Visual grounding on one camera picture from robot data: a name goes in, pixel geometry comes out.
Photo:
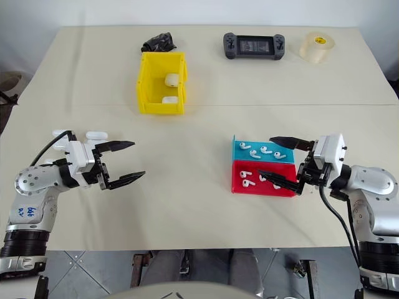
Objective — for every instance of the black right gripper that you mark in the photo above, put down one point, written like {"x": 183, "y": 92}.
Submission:
{"x": 311, "y": 174}

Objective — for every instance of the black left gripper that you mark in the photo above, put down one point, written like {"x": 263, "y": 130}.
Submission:
{"x": 101, "y": 168}

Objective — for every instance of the yellow plastic bin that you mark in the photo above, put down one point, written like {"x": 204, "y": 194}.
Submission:
{"x": 162, "y": 109}

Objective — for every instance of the red plastic tray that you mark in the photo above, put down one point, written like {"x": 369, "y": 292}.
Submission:
{"x": 268, "y": 190}

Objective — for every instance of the blue plastic tray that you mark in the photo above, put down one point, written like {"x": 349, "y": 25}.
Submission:
{"x": 238, "y": 155}

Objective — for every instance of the clear tape roll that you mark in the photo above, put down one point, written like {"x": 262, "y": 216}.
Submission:
{"x": 315, "y": 51}

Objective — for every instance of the grey handheld game console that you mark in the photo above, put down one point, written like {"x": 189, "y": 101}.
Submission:
{"x": 254, "y": 45}

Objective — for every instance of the crumpled black plastic bag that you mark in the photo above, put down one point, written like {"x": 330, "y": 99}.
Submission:
{"x": 159, "y": 42}

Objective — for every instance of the beige round basket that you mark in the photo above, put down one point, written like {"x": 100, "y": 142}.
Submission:
{"x": 9, "y": 81}

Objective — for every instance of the pale rounded robot torso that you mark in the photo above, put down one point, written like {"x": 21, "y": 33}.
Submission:
{"x": 187, "y": 292}

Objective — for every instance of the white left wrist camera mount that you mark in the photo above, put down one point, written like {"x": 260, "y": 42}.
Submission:
{"x": 78, "y": 155}

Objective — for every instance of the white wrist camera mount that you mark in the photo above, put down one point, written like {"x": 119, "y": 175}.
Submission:
{"x": 333, "y": 152}
{"x": 78, "y": 155}

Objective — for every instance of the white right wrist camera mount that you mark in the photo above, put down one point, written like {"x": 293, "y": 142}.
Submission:
{"x": 333, "y": 152}

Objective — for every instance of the rusty metal table bracket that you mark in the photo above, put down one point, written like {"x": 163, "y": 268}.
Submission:
{"x": 140, "y": 268}

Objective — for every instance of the black metal table bracket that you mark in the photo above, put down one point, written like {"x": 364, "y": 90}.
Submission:
{"x": 310, "y": 277}

